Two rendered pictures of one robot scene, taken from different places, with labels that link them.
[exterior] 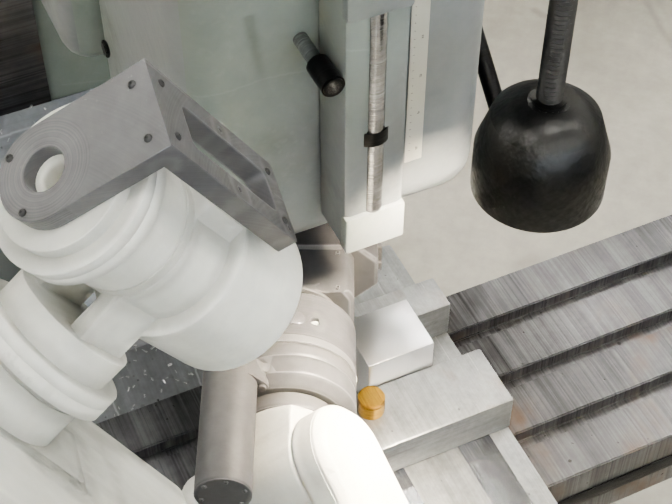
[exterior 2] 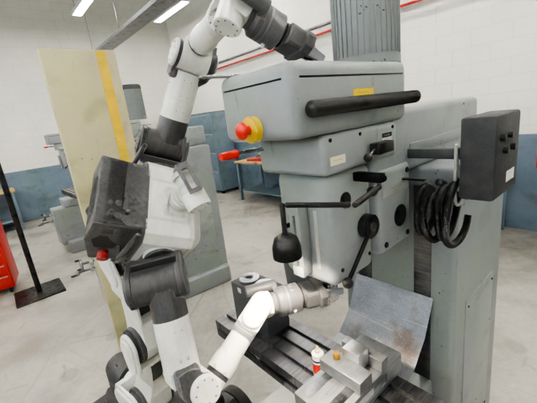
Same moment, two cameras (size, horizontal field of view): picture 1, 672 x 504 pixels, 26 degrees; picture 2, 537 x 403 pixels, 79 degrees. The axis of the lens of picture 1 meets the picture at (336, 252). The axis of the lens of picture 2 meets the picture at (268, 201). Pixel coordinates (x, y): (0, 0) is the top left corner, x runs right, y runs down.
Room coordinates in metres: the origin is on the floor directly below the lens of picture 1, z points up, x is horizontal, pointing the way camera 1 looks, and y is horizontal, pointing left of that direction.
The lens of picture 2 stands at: (0.33, -0.83, 1.79)
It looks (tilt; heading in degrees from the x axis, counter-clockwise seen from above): 15 degrees down; 76
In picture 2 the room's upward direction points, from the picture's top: 7 degrees counter-clockwise
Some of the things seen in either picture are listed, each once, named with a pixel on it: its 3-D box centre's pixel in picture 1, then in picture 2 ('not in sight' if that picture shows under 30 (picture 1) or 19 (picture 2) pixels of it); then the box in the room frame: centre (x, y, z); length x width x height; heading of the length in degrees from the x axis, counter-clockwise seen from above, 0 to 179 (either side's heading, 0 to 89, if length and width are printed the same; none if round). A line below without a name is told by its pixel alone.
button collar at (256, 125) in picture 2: not in sight; (252, 129); (0.51, -0.07, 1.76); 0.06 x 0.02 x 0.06; 115
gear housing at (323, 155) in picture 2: not in sight; (329, 146); (0.76, 0.05, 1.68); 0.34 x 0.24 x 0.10; 25
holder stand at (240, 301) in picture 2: not in sight; (259, 301); (0.56, 0.41, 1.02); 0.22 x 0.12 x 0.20; 116
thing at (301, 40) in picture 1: (311, 54); not in sight; (0.61, 0.01, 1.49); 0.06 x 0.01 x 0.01; 25
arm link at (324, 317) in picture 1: (290, 315); (303, 296); (0.63, 0.03, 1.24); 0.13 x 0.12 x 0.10; 90
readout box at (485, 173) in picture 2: not in sight; (492, 153); (1.13, -0.15, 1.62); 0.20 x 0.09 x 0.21; 25
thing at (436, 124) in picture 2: not in sight; (406, 133); (1.17, 0.24, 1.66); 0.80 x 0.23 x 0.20; 25
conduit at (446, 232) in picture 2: not in sight; (432, 210); (1.05, -0.04, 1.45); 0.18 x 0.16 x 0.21; 25
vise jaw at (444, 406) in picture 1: (415, 417); (344, 370); (0.70, -0.07, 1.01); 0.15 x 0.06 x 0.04; 115
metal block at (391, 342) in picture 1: (387, 354); (355, 355); (0.75, -0.04, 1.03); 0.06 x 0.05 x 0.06; 115
